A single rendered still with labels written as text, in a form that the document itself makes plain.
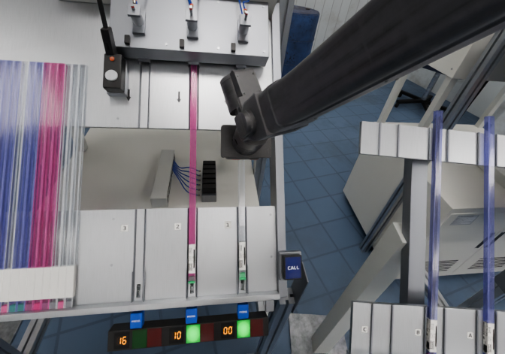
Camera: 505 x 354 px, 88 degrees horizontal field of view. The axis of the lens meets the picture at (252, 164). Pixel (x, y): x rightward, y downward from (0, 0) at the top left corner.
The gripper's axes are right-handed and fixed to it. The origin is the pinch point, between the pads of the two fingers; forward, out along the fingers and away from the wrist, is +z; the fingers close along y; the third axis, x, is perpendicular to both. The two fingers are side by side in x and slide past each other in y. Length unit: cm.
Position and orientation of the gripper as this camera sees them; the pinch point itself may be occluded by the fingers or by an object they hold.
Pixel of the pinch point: (241, 149)
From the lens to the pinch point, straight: 61.9
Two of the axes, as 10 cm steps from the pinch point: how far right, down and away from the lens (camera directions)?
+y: -9.9, -0.1, -1.6
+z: -1.6, 1.1, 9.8
